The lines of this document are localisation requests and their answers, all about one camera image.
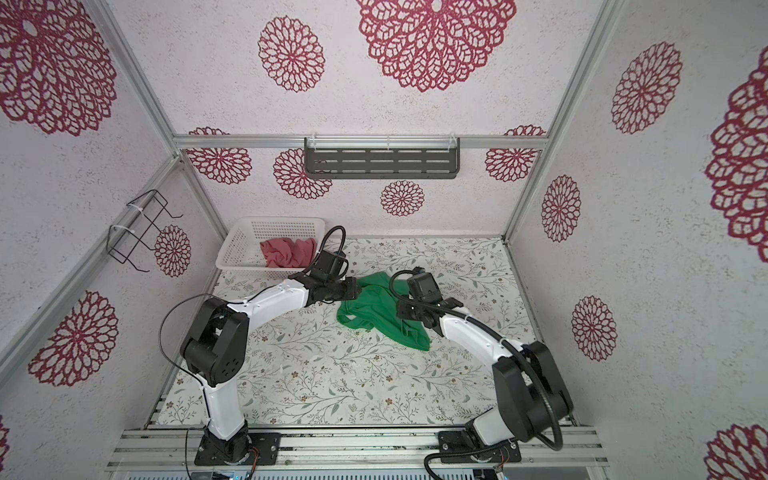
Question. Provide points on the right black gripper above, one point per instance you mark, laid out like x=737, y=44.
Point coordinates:
x=402, y=305

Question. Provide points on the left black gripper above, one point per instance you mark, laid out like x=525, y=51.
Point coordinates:
x=352, y=289

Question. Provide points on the green tank top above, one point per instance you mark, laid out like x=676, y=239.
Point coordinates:
x=376, y=308

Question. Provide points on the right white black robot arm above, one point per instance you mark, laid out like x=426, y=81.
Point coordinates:
x=531, y=396

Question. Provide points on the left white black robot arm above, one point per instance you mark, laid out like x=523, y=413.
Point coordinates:
x=215, y=345

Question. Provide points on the pink red tank top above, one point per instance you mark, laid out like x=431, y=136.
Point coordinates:
x=287, y=253

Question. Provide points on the white plastic laundry basket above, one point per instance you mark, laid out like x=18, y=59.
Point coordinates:
x=241, y=250

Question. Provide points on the dark grey wall shelf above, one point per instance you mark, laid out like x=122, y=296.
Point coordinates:
x=387, y=159

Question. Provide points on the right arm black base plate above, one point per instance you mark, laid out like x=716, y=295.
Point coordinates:
x=462, y=447

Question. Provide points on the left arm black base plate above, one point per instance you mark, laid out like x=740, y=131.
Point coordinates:
x=244, y=448

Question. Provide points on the black wire wall rack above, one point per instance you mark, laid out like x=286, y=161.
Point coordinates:
x=123, y=240

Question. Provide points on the aluminium front rail frame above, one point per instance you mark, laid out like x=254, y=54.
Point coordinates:
x=321, y=449

